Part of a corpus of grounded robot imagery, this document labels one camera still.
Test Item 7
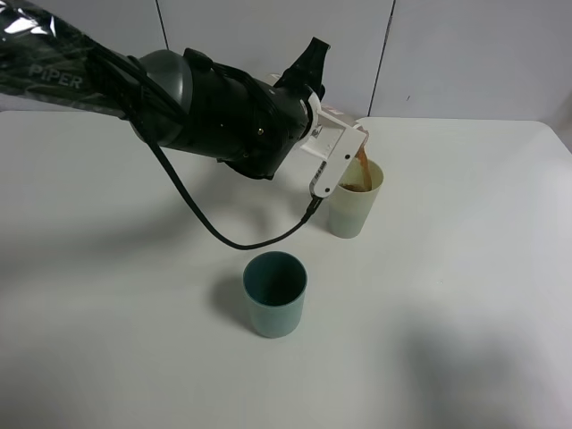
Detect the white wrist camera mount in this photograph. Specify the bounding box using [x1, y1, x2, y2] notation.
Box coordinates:
[299, 93, 367, 198]

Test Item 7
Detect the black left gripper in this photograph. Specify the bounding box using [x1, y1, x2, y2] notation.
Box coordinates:
[178, 38, 331, 180]

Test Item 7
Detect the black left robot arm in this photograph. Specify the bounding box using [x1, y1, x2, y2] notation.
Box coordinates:
[1, 1, 329, 180]

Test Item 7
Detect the pale green tall cup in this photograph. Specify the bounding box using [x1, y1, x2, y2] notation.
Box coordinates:
[327, 159, 384, 239]

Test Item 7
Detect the clear bottle with pink label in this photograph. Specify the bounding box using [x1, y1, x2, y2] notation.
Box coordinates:
[295, 93, 359, 148]

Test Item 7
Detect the black braided camera cable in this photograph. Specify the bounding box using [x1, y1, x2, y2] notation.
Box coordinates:
[84, 48, 325, 250]

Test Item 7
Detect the dark green short cup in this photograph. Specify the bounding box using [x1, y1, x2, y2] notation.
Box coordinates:
[242, 251, 307, 339]

